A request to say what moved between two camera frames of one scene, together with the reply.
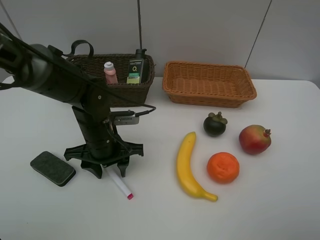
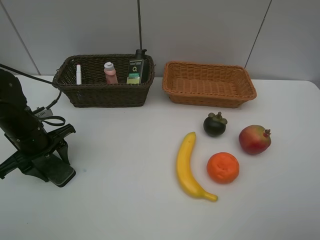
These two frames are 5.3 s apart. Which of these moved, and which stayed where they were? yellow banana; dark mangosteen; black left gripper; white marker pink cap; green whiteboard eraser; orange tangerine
Moved: black left gripper; white marker pink cap
Stayed: green whiteboard eraser; orange tangerine; yellow banana; dark mangosteen
